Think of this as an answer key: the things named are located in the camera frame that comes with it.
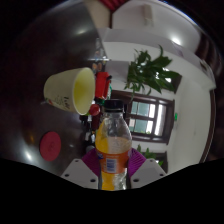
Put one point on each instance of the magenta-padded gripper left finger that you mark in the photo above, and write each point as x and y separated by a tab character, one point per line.
81	171

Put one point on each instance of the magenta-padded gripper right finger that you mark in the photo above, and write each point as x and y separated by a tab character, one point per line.
145	171

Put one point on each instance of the orange drink plastic bottle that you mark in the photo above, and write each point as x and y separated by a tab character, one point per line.
113	150

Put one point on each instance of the flat round red coaster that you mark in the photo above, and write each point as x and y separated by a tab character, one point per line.
50	146

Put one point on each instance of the dark wooden double door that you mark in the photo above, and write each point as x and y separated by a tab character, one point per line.
143	118

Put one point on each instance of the green exit sign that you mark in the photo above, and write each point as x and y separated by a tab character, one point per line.
175	117

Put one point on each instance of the small red ball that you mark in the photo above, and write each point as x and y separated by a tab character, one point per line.
94	109

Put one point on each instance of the pale yellow cup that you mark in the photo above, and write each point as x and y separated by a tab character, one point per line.
61	88

